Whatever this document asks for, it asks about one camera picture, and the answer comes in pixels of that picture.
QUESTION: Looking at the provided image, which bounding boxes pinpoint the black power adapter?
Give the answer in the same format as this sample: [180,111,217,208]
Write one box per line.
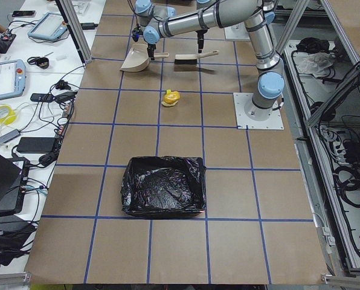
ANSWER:
[16,137,56,153]

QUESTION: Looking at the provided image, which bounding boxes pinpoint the aluminium frame post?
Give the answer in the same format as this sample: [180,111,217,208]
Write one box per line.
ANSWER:
[56,0,92,65]

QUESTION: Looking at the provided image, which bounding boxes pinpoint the yellow tape roll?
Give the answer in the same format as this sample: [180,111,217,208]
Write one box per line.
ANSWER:
[0,105,16,125]

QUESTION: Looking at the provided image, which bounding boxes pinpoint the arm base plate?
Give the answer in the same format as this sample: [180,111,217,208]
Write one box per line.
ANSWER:
[233,92,284,131]
[224,26,250,42]

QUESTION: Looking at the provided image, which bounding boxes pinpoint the teach pendant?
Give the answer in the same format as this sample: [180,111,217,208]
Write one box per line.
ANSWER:
[0,59,26,100]
[27,12,68,42]

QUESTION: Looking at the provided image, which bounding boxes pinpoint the teach pendant near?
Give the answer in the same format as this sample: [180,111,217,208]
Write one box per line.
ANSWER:
[0,59,26,100]

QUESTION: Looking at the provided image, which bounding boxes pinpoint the scissors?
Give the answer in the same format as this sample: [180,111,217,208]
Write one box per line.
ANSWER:
[27,52,53,65]

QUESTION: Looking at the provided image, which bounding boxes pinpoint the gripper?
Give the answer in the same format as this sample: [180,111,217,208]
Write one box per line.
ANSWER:
[197,30,206,52]

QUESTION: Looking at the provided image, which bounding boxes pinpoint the beige hand brush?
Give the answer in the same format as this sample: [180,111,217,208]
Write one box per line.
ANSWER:
[174,50,219,65]

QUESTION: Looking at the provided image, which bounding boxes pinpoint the white crumpled cloth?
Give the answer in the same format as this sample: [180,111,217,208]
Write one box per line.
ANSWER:
[297,53,335,78]

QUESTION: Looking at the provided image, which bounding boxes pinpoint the yellow potato toy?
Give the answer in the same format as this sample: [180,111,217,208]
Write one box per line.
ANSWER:
[163,91,181,103]

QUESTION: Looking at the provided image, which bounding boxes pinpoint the black lined bin near left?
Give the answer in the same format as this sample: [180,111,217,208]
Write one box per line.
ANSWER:
[120,156,207,219]

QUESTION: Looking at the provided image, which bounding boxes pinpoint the beige dustpan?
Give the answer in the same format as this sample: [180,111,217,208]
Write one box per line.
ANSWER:
[120,43,170,73]

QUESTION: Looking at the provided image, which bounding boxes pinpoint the teach pendant far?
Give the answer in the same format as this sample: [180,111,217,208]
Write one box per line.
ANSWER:
[27,12,68,42]

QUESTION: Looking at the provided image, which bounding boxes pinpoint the pale food scrap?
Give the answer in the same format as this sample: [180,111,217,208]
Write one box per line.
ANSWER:
[161,101,178,108]

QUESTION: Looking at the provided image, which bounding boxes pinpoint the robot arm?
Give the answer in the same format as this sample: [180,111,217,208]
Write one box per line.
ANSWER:
[196,1,219,53]
[132,0,284,109]

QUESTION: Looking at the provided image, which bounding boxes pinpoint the black laptop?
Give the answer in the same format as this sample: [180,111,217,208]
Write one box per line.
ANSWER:
[0,155,30,216]

